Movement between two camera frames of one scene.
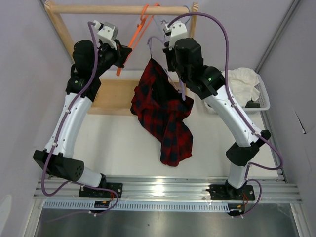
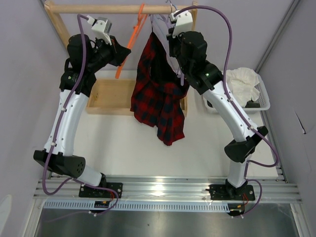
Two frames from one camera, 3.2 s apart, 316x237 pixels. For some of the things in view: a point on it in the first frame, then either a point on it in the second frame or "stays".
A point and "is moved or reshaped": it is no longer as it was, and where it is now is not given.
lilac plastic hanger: x=181 y=87 -> x=161 y=22
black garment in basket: x=251 y=104 stays
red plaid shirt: x=163 y=111 is moved or reshaped
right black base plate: x=219 y=192 stays
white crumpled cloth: x=242 y=82 stays
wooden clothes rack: x=113 y=97 stays
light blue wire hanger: x=185 y=23 -> x=171 y=3
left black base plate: x=86 y=192 stays
